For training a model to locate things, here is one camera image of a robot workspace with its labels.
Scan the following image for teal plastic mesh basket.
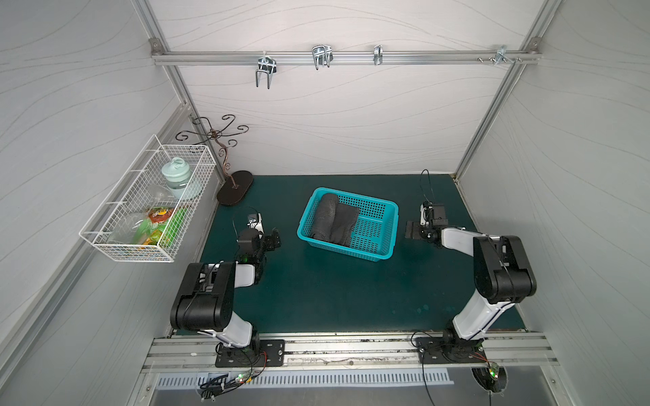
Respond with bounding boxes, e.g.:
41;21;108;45
297;187;399;262

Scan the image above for dark grey long pants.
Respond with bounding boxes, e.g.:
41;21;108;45
309;193;361;247

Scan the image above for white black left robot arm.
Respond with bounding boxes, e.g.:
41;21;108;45
169;211;281;355

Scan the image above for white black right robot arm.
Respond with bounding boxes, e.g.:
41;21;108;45
406;201;537;355

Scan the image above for dark oval stand base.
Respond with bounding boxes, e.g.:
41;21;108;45
217;170;254;206

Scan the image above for green snack packet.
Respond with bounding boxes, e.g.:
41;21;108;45
132;207;187;247

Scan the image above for pale green lidded jar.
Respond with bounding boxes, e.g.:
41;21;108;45
161;157;202;200

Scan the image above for ornate metal hook stand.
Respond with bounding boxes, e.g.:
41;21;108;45
174;113;250;176

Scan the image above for white vent strip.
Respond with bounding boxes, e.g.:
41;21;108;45
156;368;454;391

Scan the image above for small metal hook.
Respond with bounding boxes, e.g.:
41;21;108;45
373;45;384;66

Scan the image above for double metal hook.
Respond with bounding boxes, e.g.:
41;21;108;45
256;56;277;89

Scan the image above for curved metal hook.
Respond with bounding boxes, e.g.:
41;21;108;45
311;45;333;70

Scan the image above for white wire wall basket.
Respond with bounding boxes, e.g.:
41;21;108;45
79;135;216;263

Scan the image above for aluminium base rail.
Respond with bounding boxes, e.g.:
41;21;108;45
142;331;559;372

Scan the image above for metal bracket hook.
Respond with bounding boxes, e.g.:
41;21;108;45
477;46;522;66

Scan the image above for aluminium top rail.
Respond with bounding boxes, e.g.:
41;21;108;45
152;49;542;67

